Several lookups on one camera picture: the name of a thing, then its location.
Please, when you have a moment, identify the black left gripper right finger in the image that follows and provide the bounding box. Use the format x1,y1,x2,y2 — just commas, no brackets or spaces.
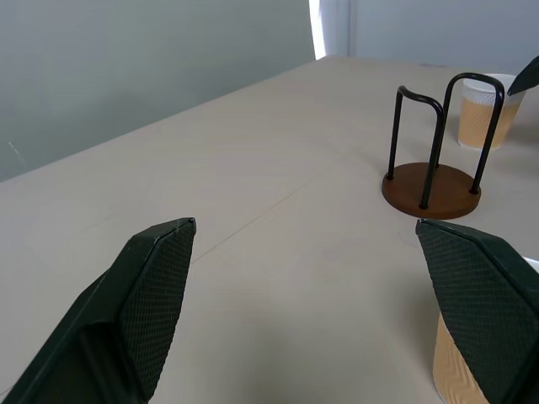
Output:
415,218,539,404

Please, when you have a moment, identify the brown white ribbed paper cup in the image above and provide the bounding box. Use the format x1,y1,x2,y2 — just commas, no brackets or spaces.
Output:
432,255,539,404
457,73,527,152

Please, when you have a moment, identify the black wire cup holder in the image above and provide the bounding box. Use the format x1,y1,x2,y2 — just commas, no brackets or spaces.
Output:
382,72,505,221

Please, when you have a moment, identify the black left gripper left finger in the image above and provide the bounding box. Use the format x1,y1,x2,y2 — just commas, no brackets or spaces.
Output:
0,217,197,404

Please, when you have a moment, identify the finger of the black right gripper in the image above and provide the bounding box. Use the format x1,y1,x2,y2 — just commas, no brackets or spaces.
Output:
507,56,539,96

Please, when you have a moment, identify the bright white window panel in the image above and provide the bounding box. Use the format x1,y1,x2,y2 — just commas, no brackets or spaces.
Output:
308,0,353,61

